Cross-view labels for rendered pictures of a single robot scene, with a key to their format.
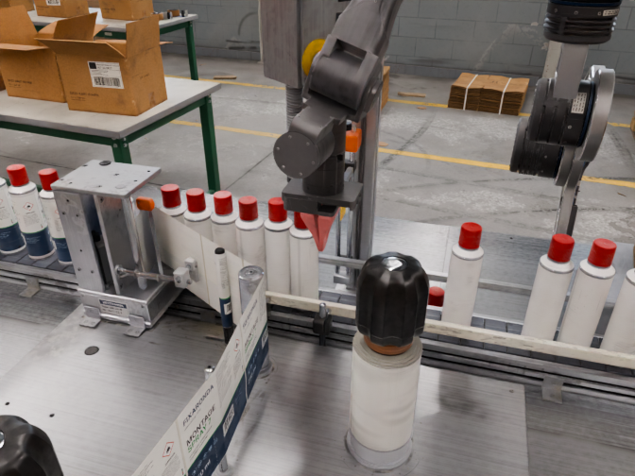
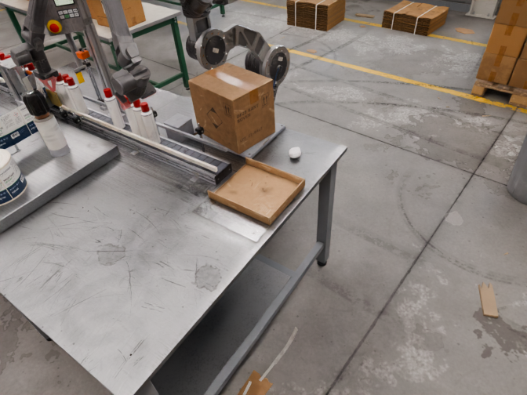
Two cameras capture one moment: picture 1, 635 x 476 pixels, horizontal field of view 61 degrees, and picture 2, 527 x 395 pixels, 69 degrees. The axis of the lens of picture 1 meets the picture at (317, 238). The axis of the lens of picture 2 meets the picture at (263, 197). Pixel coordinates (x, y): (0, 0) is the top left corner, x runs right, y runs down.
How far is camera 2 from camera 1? 1.65 m
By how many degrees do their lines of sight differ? 21
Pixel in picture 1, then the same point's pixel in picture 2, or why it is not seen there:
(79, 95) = (100, 17)
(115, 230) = (17, 80)
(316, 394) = not seen: hidden behind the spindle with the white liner
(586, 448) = (125, 166)
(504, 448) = (89, 157)
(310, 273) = (77, 102)
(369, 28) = (29, 23)
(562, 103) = (192, 43)
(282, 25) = not seen: hidden behind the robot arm
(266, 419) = (40, 142)
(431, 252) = (159, 104)
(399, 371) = (38, 123)
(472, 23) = not seen: outside the picture
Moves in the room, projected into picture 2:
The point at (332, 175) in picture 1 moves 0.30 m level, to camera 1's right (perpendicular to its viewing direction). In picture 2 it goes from (39, 67) to (96, 72)
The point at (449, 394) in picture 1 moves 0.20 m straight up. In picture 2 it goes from (92, 144) to (76, 106)
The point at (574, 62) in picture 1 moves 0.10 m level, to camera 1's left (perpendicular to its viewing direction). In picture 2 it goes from (190, 26) to (172, 24)
